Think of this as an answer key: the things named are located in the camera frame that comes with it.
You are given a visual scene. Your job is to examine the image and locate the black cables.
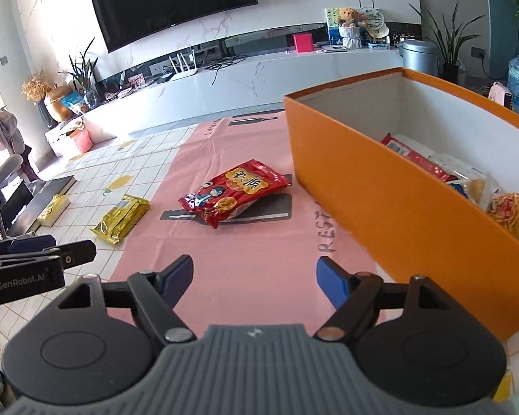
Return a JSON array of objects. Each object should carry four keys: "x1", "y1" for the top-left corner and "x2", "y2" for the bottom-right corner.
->
[{"x1": 205, "y1": 54, "x2": 247, "y2": 73}]

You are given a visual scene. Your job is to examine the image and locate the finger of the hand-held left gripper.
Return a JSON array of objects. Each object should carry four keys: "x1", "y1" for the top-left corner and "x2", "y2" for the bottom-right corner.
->
[
  {"x1": 0, "y1": 235, "x2": 56, "y2": 257},
  {"x1": 47, "y1": 240, "x2": 97, "y2": 269}
]

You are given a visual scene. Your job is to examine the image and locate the pink box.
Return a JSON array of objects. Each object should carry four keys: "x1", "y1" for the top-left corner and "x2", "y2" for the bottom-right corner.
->
[{"x1": 292, "y1": 32, "x2": 313, "y2": 53}]

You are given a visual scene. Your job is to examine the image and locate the white router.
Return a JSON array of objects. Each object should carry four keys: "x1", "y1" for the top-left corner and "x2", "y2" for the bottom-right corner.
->
[{"x1": 169, "y1": 52, "x2": 200, "y2": 81}]

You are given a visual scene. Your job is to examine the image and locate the red crisp snack packet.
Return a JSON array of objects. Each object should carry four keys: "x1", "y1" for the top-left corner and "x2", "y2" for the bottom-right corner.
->
[{"x1": 178, "y1": 159, "x2": 292, "y2": 230}]

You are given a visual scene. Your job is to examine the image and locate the black notebook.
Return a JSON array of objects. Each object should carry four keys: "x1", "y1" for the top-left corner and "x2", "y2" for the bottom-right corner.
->
[{"x1": 9, "y1": 175, "x2": 76, "y2": 236}]

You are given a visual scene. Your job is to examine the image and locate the white red noodle snack packet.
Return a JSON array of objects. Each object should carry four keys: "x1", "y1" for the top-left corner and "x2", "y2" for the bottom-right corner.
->
[{"x1": 484, "y1": 192, "x2": 519, "y2": 243}]

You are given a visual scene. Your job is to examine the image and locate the dried flower bunch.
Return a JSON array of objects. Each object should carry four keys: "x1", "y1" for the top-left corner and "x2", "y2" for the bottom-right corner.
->
[{"x1": 21, "y1": 71, "x2": 53, "y2": 102}]

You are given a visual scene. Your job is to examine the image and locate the orange storage box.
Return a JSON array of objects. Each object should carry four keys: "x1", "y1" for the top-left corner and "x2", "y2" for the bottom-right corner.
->
[{"x1": 284, "y1": 67, "x2": 519, "y2": 400}]

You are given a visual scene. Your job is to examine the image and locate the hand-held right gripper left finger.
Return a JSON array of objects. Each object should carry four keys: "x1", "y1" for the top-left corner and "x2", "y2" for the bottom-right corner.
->
[{"x1": 58, "y1": 254, "x2": 197, "y2": 343}]

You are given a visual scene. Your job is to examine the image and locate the tall leafy potted plant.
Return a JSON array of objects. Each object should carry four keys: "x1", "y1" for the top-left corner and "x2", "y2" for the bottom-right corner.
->
[{"x1": 409, "y1": 0, "x2": 487, "y2": 83}]

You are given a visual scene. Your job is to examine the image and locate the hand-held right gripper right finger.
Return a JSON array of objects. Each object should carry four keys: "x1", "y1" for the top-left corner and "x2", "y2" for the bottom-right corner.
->
[{"x1": 312, "y1": 256, "x2": 453, "y2": 341}]

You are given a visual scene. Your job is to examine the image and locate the teddy bear bouquet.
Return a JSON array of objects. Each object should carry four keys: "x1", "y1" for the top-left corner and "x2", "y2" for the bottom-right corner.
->
[{"x1": 337, "y1": 7, "x2": 365, "y2": 48}]

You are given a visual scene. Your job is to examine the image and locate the long red snack packet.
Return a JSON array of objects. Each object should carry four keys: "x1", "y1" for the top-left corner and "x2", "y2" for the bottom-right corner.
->
[{"x1": 380, "y1": 133, "x2": 459, "y2": 182}]

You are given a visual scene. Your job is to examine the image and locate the black television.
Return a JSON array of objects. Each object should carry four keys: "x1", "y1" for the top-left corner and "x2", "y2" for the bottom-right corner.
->
[{"x1": 87, "y1": 0, "x2": 259, "y2": 54}]

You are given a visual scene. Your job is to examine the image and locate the yellow snack packet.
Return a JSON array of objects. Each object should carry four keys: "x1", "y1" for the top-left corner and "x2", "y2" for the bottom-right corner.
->
[{"x1": 90, "y1": 194, "x2": 151, "y2": 247}]

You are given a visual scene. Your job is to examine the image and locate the grey chair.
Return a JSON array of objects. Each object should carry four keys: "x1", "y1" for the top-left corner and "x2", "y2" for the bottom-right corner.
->
[{"x1": 0, "y1": 153, "x2": 27, "y2": 191}]

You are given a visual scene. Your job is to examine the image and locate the white media cabinet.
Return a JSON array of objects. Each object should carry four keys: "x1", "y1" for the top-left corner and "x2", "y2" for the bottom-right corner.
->
[{"x1": 45, "y1": 45, "x2": 405, "y2": 156}]

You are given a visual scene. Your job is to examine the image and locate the silver trash can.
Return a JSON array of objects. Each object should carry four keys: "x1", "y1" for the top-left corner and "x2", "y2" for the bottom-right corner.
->
[{"x1": 402, "y1": 38, "x2": 440, "y2": 76}]

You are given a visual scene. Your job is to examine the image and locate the pink place mat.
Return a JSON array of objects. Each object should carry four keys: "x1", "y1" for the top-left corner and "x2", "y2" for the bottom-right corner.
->
[{"x1": 108, "y1": 110, "x2": 416, "y2": 342}]

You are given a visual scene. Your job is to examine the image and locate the clear white snack packet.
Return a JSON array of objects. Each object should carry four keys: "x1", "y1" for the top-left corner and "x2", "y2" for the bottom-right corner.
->
[{"x1": 428, "y1": 153, "x2": 502, "y2": 208}]

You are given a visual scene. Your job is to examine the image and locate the small pink heater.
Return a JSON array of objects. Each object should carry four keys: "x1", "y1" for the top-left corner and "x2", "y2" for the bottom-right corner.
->
[{"x1": 486, "y1": 81, "x2": 515, "y2": 111}]

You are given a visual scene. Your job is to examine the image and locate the gold round vase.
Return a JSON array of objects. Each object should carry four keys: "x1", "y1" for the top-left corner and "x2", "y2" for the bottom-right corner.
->
[{"x1": 44, "y1": 85, "x2": 74, "y2": 122}]

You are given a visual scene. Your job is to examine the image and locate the round paper fan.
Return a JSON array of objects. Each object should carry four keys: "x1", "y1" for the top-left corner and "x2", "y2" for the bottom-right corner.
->
[{"x1": 357, "y1": 6, "x2": 390, "y2": 42}]

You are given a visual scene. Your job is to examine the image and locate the small grassy potted plant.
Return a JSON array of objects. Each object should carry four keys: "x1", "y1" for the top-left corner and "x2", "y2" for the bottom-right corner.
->
[{"x1": 61, "y1": 39, "x2": 100, "y2": 109}]

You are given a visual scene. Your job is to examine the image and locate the pink bag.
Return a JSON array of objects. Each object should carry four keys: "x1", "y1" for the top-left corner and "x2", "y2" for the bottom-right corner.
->
[{"x1": 65, "y1": 123, "x2": 91, "y2": 154}]

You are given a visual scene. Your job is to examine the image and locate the picture book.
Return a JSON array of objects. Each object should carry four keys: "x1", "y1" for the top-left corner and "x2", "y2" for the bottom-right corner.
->
[{"x1": 324, "y1": 7, "x2": 342, "y2": 46}]

